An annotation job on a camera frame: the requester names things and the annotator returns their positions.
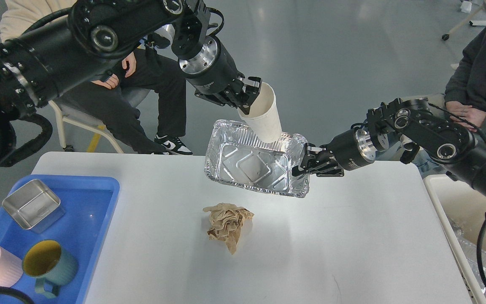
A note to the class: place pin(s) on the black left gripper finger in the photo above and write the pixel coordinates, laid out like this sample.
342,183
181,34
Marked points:
250,86
234,100

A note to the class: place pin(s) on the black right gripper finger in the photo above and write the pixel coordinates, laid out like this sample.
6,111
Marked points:
313,157
327,171

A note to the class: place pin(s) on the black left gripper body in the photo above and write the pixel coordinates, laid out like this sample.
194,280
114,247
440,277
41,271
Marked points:
211,69

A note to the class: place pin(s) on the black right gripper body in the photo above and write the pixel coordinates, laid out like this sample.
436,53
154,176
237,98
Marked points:
353,149

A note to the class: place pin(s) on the white paper cup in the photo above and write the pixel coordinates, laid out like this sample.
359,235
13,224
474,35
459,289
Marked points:
263,115

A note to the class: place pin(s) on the aluminium foil tray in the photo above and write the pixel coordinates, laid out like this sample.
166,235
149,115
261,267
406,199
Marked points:
236,156

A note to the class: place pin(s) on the brown paper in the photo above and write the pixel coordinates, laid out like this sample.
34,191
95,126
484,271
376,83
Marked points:
226,221

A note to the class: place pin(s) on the stainless steel rectangular tin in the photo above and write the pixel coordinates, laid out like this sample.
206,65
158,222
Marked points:
34,206

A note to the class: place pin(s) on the teal mug yellow inside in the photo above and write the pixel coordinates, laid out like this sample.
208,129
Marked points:
51,265

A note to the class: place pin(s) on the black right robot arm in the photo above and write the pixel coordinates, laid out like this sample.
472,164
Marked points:
448,144

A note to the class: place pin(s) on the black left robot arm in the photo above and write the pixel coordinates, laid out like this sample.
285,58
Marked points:
191,25

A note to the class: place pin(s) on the person in beige sweater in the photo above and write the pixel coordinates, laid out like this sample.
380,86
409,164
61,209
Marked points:
114,102

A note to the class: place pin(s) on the white plastic bin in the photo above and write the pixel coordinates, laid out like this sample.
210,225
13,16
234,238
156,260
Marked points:
456,202

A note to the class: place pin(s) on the white chair base background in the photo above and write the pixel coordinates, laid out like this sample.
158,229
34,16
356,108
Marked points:
469,20

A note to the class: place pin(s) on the blue plastic tray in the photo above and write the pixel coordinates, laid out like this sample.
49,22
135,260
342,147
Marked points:
89,203

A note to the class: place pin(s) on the grey office chair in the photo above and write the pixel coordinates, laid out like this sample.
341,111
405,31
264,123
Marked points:
78,122

